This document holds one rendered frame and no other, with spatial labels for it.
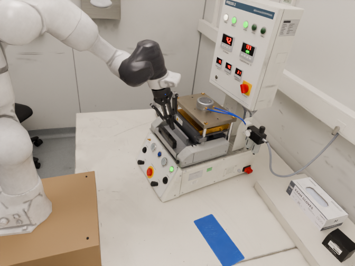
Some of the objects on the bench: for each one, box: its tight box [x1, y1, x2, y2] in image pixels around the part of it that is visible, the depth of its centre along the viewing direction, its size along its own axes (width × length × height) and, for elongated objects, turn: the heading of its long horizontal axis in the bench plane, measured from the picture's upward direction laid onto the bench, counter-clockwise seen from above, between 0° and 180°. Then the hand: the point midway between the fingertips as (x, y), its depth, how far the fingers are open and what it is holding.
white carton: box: [286, 177, 349, 231], centre depth 118 cm, size 12×23×7 cm, turn 10°
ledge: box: [254, 174, 355, 266], centre depth 104 cm, size 30×84×4 cm, turn 8°
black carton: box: [322, 228, 355, 263], centre depth 101 cm, size 6×9×7 cm
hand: (170, 122), depth 118 cm, fingers closed
